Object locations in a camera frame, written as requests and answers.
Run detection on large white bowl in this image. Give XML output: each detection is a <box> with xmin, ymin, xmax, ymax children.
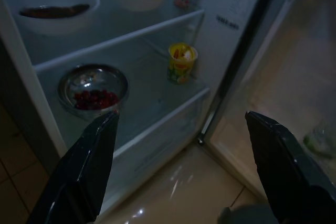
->
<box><xmin>11</xmin><ymin>0</ymin><xmax>101</xmax><ymax>36</ymax></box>

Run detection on red berries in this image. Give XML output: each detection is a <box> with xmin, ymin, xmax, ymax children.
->
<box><xmin>73</xmin><ymin>90</ymin><xmax>120</xmax><ymax>111</ymax></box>

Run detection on yellow paper noodle cup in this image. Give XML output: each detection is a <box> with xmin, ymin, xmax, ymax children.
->
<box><xmin>167</xmin><ymin>42</ymin><xmax>198</xmax><ymax>86</ymax></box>

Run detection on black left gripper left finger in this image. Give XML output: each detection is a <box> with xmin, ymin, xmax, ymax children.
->
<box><xmin>25</xmin><ymin>111</ymin><xmax>120</xmax><ymax>224</ymax></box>

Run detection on dark brown sausage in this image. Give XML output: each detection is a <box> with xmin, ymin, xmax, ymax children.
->
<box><xmin>18</xmin><ymin>3</ymin><xmax>91</xmax><ymax>19</ymax></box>

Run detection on small pink flower ornament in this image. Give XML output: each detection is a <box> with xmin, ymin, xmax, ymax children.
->
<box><xmin>174</xmin><ymin>0</ymin><xmax>191</xmax><ymax>9</ymax></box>

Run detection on clear fridge drawer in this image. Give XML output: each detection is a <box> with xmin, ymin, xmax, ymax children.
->
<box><xmin>112</xmin><ymin>94</ymin><xmax>211</xmax><ymax>174</ymax></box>

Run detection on glass fridge shelf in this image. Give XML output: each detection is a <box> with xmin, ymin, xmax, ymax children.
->
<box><xmin>26</xmin><ymin>0</ymin><xmax>206</xmax><ymax>73</ymax></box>
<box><xmin>36</xmin><ymin>50</ymin><xmax>211</xmax><ymax>158</ymax></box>

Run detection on steel bowl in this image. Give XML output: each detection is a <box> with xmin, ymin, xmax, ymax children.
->
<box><xmin>57</xmin><ymin>63</ymin><xmax>130</xmax><ymax>120</ymax></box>

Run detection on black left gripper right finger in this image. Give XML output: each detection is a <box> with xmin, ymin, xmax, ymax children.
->
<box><xmin>244</xmin><ymin>110</ymin><xmax>336</xmax><ymax>224</ymax></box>

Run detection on green vegetable in bag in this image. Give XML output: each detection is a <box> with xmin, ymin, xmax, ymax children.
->
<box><xmin>302</xmin><ymin>126</ymin><xmax>336</xmax><ymax>159</ymax></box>

